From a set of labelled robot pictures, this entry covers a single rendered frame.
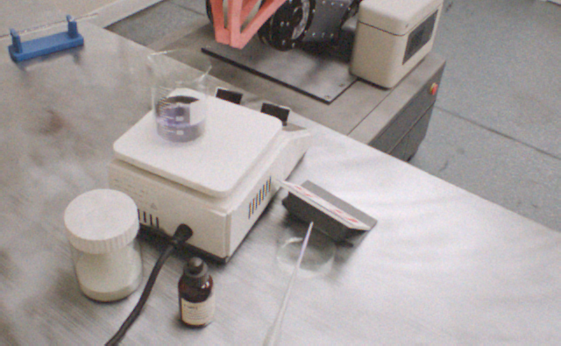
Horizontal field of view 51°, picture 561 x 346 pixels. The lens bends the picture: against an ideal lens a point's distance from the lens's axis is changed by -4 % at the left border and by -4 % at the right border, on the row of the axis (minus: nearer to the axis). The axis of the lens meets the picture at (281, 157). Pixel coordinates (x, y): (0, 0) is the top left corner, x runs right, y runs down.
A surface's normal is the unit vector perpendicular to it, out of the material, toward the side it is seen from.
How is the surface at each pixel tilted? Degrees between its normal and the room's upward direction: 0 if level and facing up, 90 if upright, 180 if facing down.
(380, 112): 0
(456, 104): 0
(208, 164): 0
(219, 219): 90
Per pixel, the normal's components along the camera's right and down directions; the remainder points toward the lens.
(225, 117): 0.08, -0.77
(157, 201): -0.42, 0.55
